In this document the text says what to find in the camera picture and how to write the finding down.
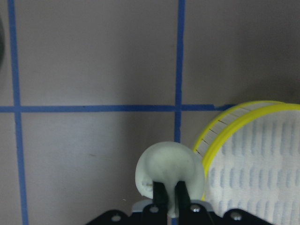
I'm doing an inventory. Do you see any centre yellow bamboo steamer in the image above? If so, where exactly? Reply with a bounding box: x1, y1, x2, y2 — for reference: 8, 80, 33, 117
193, 101, 300, 225

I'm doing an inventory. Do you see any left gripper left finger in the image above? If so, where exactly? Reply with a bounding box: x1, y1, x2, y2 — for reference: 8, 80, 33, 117
152, 181, 169, 210

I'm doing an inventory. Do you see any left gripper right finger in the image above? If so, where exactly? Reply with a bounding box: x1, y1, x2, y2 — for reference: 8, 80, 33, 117
175, 181, 191, 211

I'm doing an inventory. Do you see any white bun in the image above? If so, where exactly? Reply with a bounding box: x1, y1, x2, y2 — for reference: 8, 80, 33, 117
135, 142, 205, 218

